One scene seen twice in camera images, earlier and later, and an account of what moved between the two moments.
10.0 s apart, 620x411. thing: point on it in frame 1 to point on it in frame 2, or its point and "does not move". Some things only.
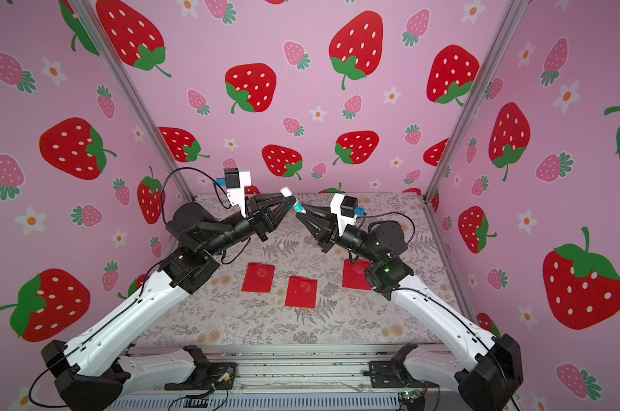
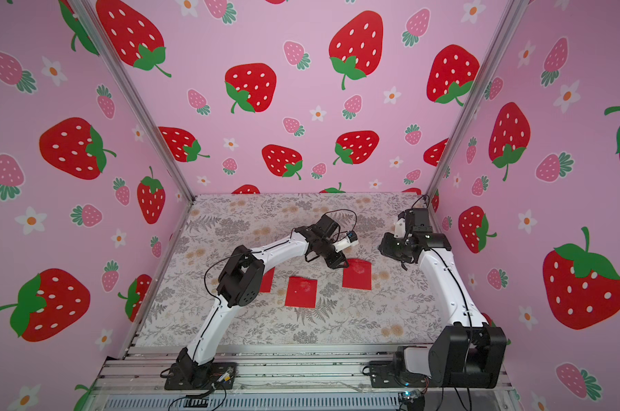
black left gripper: (257, 217) to (337, 261)
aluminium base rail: (284, 378) does not move
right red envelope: (354, 276) does not move
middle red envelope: (301, 293) does not move
